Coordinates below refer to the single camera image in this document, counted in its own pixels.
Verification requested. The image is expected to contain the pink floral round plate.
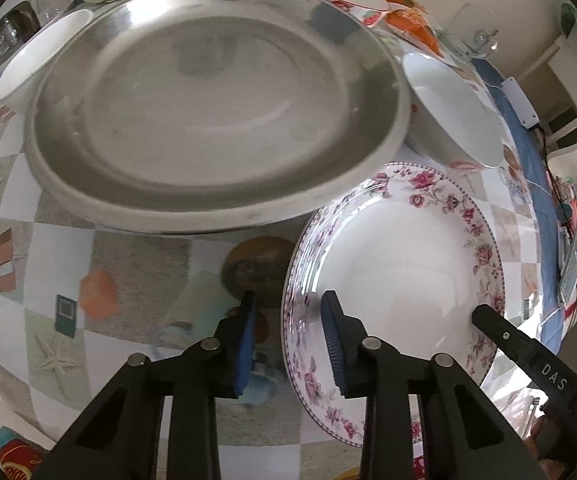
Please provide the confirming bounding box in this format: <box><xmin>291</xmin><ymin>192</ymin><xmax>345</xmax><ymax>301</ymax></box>
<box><xmin>282</xmin><ymin>162</ymin><xmax>505</xmax><ymax>446</ymax></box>

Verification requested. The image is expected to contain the small white round bowl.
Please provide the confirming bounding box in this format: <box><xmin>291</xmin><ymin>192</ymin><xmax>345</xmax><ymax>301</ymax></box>
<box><xmin>401</xmin><ymin>52</ymin><xmax>505</xmax><ymax>170</ymax></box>

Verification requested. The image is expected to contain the large stainless steel basin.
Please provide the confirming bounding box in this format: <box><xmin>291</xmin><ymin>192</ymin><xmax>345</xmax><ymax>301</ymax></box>
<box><xmin>24</xmin><ymin>0</ymin><xmax>410</xmax><ymax>234</ymax></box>

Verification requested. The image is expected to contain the white squarish bowl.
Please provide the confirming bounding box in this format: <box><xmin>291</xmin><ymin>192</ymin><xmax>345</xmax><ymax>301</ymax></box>
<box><xmin>0</xmin><ymin>9</ymin><xmax>93</xmax><ymax>112</ymax></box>

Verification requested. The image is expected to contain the red floral cushion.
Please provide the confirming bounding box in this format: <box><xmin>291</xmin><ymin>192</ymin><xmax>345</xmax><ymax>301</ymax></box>
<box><xmin>0</xmin><ymin>426</ymin><xmax>48</xmax><ymax>480</ymax></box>

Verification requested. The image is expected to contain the checkered blue tablecloth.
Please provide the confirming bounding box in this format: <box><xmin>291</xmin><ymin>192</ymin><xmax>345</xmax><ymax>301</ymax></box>
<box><xmin>0</xmin><ymin>59</ymin><xmax>543</xmax><ymax>479</ymax></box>

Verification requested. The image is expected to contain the white power strip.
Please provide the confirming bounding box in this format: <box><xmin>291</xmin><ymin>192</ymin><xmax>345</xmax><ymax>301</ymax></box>
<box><xmin>501</xmin><ymin>77</ymin><xmax>539</xmax><ymax>129</ymax></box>

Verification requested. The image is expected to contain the white shelf unit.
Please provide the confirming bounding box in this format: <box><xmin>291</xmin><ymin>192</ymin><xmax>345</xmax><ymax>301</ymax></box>
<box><xmin>520</xmin><ymin>2</ymin><xmax>577</xmax><ymax>189</ymax></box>

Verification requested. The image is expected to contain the clear glass mug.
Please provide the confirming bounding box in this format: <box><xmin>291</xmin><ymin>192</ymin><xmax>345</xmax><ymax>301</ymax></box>
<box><xmin>441</xmin><ymin>3</ymin><xmax>499</xmax><ymax>60</ymax></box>

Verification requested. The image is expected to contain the orange snack packet front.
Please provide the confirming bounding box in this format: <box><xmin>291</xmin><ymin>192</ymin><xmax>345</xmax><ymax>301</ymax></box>
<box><xmin>385</xmin><ymin>8</ymin><xmax>441</xmax><ymax>55</ymax></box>

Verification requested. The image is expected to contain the orange snack packet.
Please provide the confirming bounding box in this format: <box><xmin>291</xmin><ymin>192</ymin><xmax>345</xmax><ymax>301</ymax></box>
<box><xmin>386</xmin><ymin>0</ymin><xmax>426</xmax><ymax>12</ymax></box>
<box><xmin>385</xmin><ymin>8</ymin><xmax>441</xmax><ymax>55</ymax></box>

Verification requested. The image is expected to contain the orange snack packet rear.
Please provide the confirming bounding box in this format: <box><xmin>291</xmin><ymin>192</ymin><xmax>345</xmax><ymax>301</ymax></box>
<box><xmin>386</xmin><ymin>0</ymin><xmax>426</xmax><ymax>12</ymax></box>

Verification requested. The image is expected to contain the glass teapot brown handle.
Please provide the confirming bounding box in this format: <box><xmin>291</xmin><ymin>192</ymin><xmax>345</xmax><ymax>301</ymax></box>
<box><xmin>0</xmin><ymin>0</ymin><xmax>40</xmax><ymax>58</ymax></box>

